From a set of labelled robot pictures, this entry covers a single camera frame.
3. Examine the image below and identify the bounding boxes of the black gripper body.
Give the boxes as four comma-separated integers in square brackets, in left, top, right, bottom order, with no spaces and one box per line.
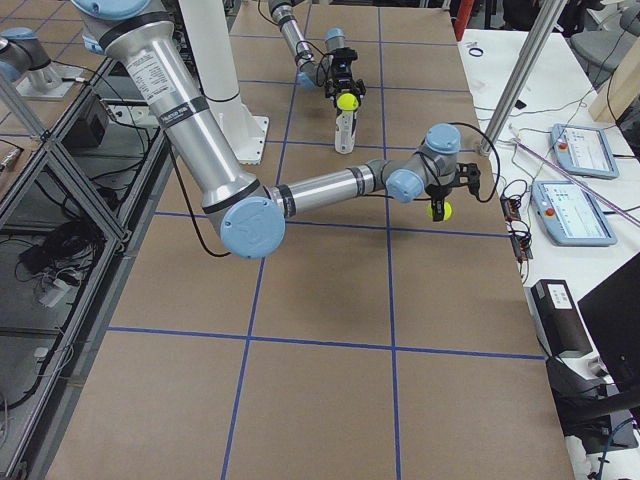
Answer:
[329,61,354,91]
[425,184,453,201]

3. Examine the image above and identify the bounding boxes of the yellow tennis ball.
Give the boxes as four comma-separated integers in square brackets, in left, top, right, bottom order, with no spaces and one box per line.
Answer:
[427,200,453,222]
[336,92,359,111]

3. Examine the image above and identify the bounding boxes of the clear tennis ball can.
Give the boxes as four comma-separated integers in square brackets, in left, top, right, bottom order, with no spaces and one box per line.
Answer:
[335,107,358,154]

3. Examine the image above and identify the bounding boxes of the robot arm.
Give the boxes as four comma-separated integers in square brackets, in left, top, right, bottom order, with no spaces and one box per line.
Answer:
[268,1,366,112]
[74,1,468,259]

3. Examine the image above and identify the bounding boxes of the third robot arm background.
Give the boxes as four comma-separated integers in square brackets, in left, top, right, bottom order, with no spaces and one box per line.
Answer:
[1,27,71,101]

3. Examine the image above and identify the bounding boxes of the teach pendant tablet nearer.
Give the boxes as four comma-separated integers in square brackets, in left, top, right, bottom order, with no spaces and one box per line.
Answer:
[531,181,617,247]

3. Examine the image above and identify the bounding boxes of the teach pendant tablet farther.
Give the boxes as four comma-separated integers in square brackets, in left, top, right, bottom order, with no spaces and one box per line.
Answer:
[550,124,619,180]

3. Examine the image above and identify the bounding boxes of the black box with label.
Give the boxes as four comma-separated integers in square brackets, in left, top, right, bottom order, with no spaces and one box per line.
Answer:
[526,279,593,358]

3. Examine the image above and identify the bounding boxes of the black monitor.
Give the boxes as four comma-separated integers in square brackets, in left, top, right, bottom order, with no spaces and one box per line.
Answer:
[578,254,639,389]

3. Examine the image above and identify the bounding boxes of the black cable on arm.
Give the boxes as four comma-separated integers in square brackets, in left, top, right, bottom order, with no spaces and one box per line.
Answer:
[167,122,502,259]
[257,0,337,99]

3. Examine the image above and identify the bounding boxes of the small electronics board with wires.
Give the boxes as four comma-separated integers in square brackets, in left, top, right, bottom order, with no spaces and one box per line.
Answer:
[500,179,533,264]

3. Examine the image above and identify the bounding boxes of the white pedestal column with base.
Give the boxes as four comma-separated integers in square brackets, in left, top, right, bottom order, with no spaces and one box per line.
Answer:
[179,0,269,165]

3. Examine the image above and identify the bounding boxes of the aluminium frame post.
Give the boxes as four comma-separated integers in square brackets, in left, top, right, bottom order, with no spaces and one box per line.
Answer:
[479,0,566,156]

